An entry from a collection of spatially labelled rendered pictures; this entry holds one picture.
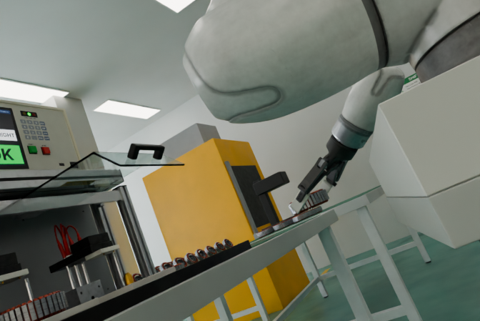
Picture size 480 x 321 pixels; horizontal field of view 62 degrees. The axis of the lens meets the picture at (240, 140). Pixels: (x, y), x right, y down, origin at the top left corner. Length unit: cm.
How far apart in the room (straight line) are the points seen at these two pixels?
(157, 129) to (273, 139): 220
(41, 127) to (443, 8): 100
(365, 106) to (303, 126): 511
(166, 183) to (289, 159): 209
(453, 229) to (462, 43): 20
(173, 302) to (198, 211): 400
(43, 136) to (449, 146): 102
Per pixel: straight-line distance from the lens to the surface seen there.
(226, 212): 448
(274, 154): 619
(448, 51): 46
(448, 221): 32
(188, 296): 70
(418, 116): 33
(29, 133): 116
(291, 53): 44
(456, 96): 34
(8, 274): 85
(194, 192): 466
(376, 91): 97
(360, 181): 588
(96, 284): 110
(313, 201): 108
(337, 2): 45
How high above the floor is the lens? 77
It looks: 13 degrees up
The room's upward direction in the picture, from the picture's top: 23 degrees counter-clockwise
